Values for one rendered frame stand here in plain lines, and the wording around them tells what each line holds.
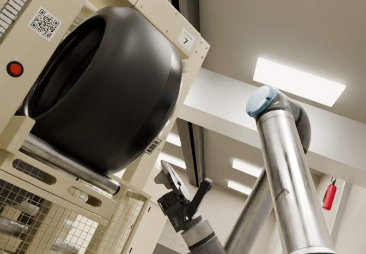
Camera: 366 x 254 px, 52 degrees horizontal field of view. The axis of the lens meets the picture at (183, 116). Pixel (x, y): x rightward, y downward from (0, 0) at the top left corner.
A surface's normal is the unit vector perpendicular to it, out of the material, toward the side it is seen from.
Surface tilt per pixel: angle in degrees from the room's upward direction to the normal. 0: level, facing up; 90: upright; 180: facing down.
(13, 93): 90
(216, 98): 90
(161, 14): 90
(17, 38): 90
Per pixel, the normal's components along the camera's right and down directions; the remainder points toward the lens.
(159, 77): 0.71, -0.13
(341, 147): -0.06, -0.38
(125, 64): 0.47, -0.15
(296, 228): -0.53, -0.62
